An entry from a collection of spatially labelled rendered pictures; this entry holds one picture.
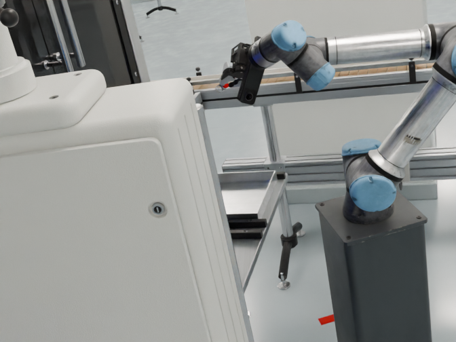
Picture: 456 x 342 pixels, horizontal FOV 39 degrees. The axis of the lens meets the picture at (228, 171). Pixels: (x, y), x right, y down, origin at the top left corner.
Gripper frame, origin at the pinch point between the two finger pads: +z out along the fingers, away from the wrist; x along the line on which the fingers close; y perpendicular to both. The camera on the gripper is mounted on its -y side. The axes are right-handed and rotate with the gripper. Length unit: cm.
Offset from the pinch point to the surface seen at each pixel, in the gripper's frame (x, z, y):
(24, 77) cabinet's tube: 65, -71, -39
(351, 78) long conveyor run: -76, 41, 36
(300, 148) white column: -110, 128, 34
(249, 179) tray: -21.1, 20.9, -20.0
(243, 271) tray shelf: -4, -11, -53
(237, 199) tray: -14.6, 15.9, -28.6
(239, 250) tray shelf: -6.2, -3.8, -47.1
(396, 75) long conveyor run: -88, 28, 36
